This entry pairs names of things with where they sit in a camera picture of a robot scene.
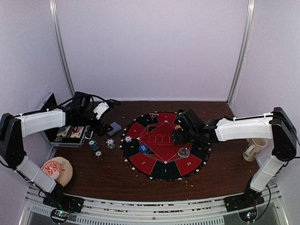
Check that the round red black poker mat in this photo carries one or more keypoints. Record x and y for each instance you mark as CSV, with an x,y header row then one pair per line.
x,y
161,161

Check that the green blue chip stack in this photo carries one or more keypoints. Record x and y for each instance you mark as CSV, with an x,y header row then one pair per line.
x,y
93,145

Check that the red playing card box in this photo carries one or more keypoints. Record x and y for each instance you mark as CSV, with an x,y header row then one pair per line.
x,y
77,132

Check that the aluminium front rail base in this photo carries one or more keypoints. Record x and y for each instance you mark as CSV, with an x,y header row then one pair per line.
x,y
209,211

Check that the yellow playing card box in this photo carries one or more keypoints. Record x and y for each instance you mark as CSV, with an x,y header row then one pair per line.
x,y
62,133

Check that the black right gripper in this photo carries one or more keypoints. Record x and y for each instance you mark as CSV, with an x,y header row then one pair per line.
x,y
180,139

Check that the grey card deck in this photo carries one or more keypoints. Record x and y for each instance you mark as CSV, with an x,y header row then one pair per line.
x,y
115,128

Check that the right aluminium frame post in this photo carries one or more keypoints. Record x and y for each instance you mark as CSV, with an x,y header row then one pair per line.
x,y
248,27

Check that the blue small blind button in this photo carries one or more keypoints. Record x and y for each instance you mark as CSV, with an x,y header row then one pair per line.
x,y
143,148

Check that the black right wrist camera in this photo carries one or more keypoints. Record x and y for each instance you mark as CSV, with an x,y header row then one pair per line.
x,y
188,119

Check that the white grey poker chip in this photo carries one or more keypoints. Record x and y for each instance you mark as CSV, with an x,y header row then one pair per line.
x,y
128,139

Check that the aluminium poker case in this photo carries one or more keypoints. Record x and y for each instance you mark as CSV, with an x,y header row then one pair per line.
x,y
49,136

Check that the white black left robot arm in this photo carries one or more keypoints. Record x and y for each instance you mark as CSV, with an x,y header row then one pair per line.
x,y
73,112

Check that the brown red chip stack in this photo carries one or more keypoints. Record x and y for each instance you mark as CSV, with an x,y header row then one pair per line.
x,y
98,155

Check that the beige red patterned bowl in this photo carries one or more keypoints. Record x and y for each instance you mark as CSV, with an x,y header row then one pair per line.
x,y
59,169

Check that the left aluminium frame post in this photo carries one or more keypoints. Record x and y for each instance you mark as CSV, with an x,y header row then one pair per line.
x,y
62,54

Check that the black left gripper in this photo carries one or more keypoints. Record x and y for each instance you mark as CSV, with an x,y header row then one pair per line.
x,y
103,130

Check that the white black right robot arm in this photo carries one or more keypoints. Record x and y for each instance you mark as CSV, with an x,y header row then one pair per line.
x,y
275,126

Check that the beige ceramic mug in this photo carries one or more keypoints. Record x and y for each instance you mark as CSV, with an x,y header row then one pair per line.
x,y
254,147

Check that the clear dealer button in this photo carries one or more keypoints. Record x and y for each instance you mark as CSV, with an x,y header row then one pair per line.
x,y
184,152

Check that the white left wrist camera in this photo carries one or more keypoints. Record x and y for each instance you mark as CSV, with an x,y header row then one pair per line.
x,y
100,109

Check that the aluminium frame post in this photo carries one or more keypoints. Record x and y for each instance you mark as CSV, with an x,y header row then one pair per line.
x,y
248,27
62,54

